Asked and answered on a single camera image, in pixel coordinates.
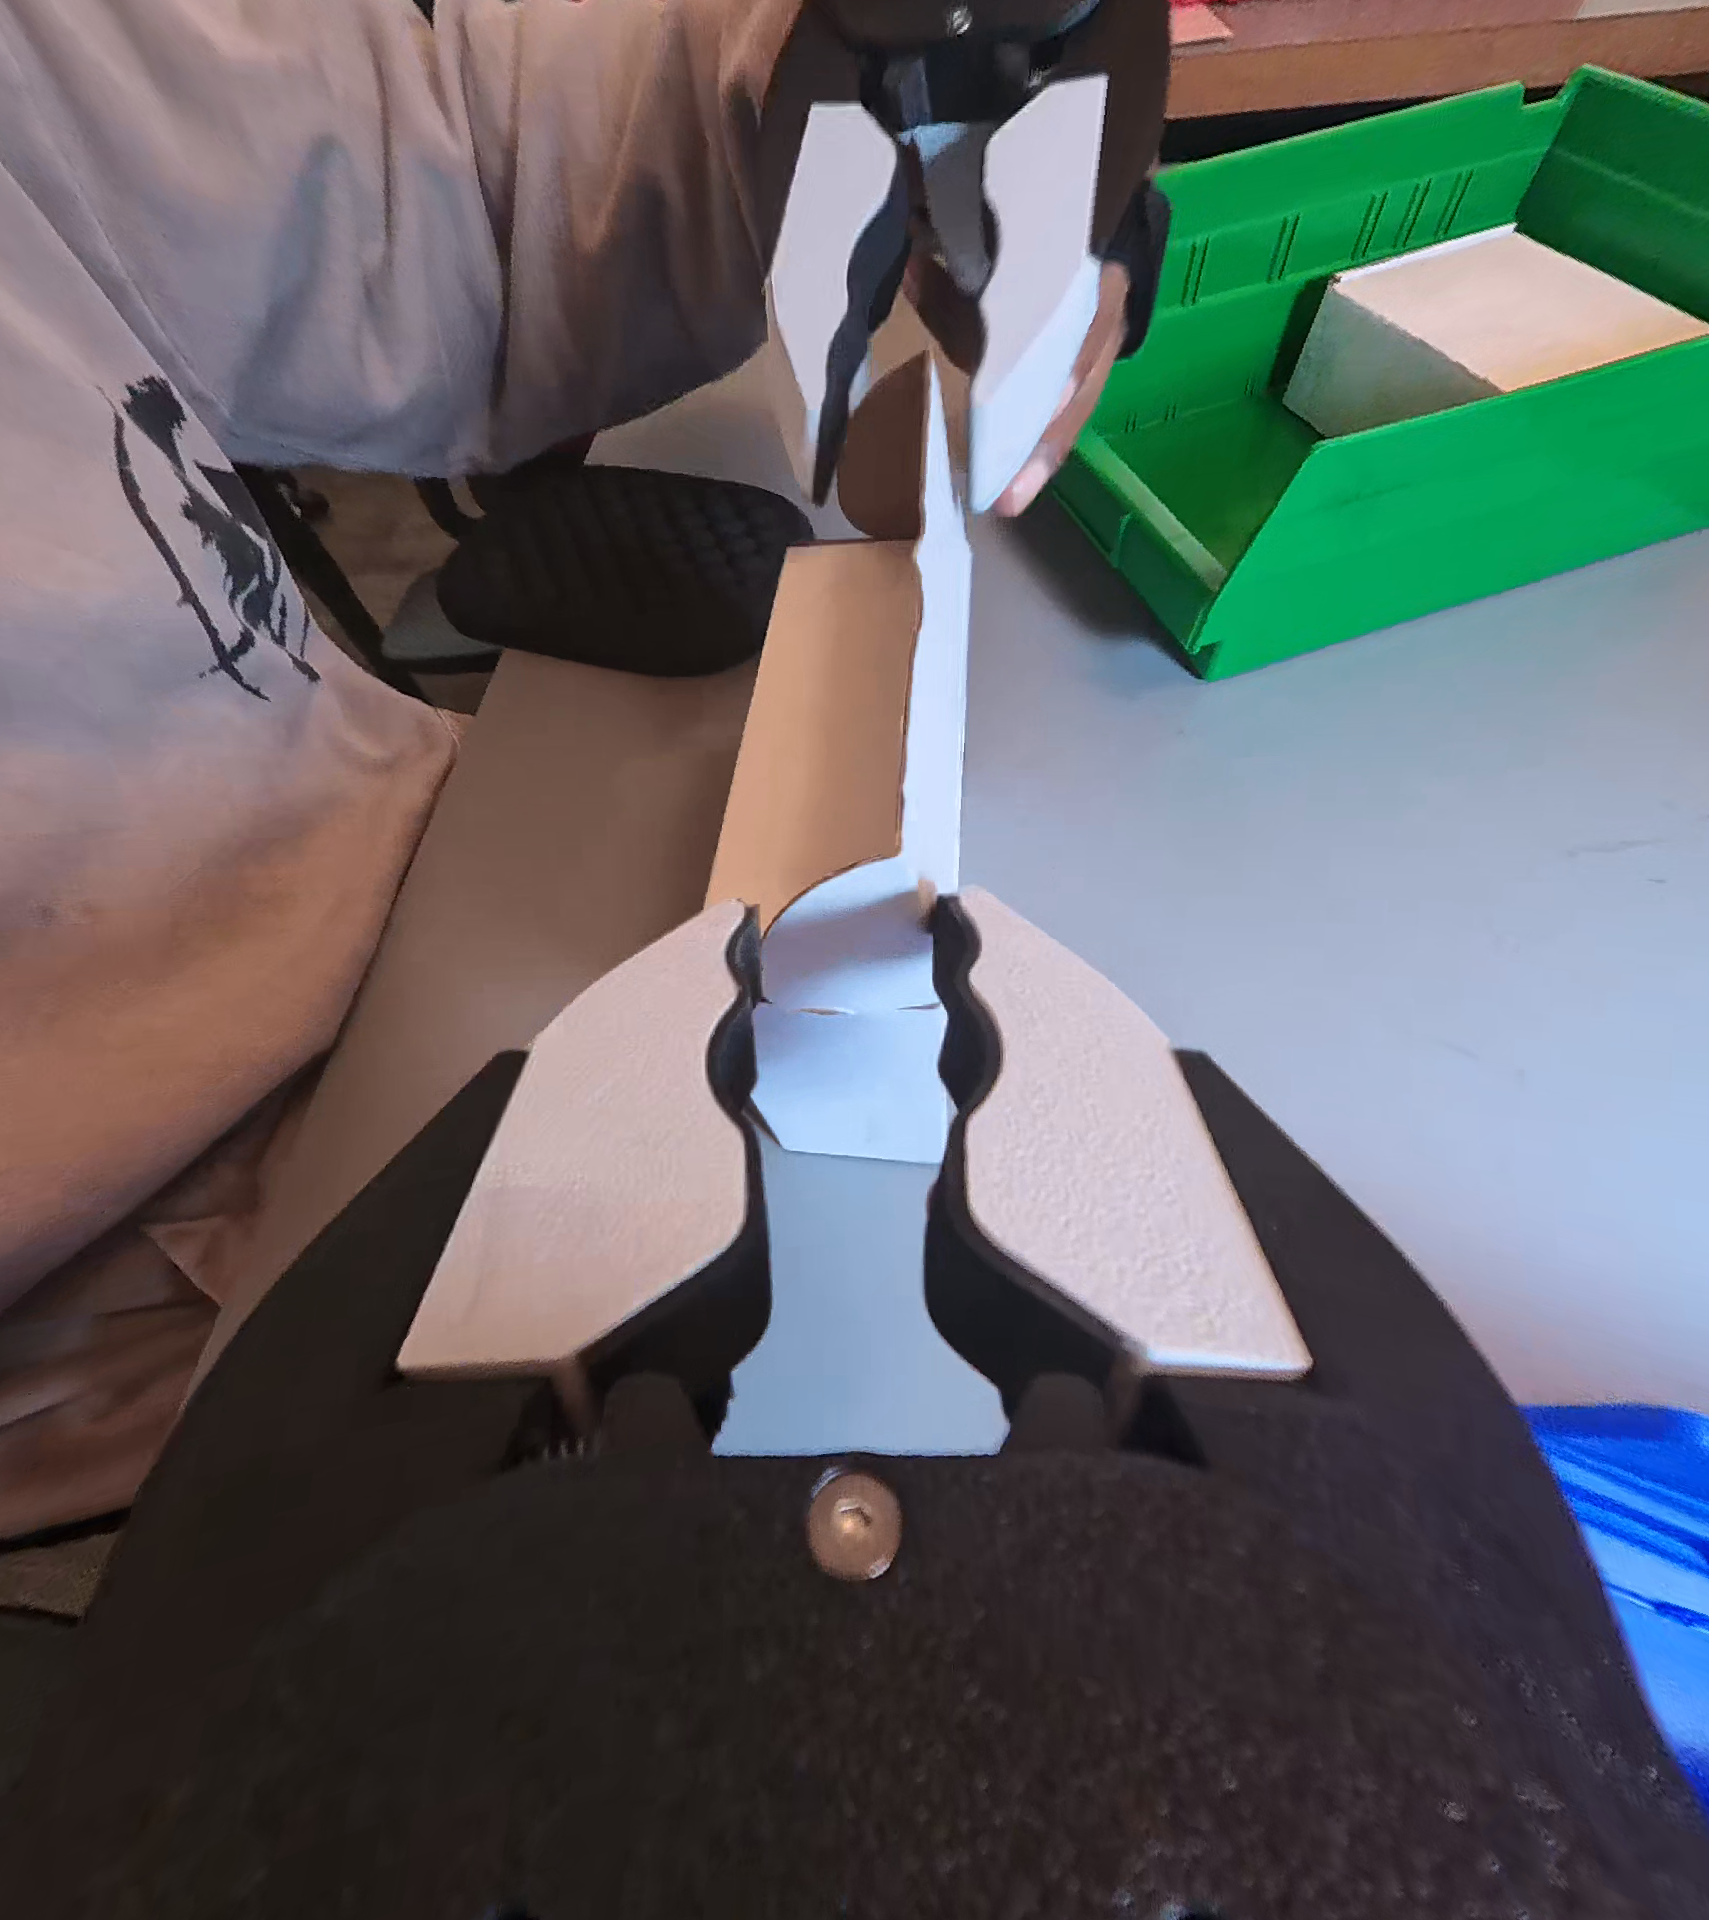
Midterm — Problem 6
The person's left hand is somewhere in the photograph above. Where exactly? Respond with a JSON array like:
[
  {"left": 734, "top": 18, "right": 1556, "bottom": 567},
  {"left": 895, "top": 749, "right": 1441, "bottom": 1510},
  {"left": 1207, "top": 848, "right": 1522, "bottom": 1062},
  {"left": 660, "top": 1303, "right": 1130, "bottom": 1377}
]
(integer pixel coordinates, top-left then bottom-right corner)
[{"left": 995, "top": 180, "right": 1176, "bottom": 521}]

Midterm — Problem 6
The green plastic bin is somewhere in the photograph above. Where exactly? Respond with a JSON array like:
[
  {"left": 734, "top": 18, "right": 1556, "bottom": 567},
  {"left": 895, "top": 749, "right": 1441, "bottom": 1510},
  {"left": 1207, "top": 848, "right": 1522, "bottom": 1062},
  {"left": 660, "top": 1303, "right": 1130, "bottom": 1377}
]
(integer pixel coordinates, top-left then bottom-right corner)
[{"left": 1051, "top": 64, "right": 1709, "bottom": 682}]

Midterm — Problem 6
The closed white cardboard box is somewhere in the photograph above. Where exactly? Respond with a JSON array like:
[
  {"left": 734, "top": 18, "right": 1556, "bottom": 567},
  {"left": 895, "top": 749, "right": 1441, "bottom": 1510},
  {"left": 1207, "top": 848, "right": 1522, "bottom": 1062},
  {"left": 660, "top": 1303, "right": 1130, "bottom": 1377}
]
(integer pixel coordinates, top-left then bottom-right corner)
[{"left": 1281, "top": 223, "right": 1709, "bottom": 443}]

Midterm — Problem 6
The wooden table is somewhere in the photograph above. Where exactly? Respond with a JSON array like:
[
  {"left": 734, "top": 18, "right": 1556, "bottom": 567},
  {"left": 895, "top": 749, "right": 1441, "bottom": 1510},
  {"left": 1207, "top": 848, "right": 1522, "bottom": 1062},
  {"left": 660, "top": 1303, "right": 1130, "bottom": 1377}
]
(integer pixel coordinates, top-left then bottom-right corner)
[{"left": 1161, "top": 0, "right": 1709, "bottom": 119}]

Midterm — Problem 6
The black chair armrest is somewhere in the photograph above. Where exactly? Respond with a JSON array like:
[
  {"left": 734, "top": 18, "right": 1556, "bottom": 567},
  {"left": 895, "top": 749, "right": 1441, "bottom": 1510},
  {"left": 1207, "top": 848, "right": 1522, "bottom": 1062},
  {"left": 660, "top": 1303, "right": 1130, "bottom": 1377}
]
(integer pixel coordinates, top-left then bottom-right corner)
[{"left": 432, "top": 459, "right": 815, "bottom": 675}]

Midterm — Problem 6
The white cardboard box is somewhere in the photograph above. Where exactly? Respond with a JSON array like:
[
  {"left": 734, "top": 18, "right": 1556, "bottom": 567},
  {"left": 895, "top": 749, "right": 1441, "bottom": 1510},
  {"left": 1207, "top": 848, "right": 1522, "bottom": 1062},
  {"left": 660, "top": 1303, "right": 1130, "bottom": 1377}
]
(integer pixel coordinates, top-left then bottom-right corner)
[
  {"left": 187, "top": 350, "right": 980, "bottom": 1360},
  {"left": 1281, "top": 223, "right": 1709, "bottom": 443}
]

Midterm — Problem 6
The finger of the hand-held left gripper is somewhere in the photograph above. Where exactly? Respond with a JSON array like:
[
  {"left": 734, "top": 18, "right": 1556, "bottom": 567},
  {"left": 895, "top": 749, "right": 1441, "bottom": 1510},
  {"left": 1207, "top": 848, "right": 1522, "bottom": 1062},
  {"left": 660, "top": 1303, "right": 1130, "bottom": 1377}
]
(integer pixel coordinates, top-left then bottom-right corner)
[
  {"left": 901, "top": 74, "right": 1113, "bottom": 510},
  {"left": 768, "top": 103, "right": 924, "bottom": 506}
]

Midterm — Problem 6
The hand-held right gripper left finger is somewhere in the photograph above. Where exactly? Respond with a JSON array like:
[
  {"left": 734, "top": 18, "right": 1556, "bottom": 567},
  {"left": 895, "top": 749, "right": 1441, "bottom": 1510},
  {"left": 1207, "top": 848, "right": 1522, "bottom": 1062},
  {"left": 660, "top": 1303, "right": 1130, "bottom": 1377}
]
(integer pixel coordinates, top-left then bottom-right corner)
[{"left": 394, "top": 900, "right": 773, "bottom": 1425}]

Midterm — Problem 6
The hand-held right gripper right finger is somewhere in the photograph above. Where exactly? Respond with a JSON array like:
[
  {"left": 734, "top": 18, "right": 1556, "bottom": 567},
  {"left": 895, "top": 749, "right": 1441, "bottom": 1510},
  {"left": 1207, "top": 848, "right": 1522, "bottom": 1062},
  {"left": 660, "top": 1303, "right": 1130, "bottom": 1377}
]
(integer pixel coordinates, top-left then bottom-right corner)
[{"left": 924, "top": 886, "right": 1317, "bottom": 1434}]

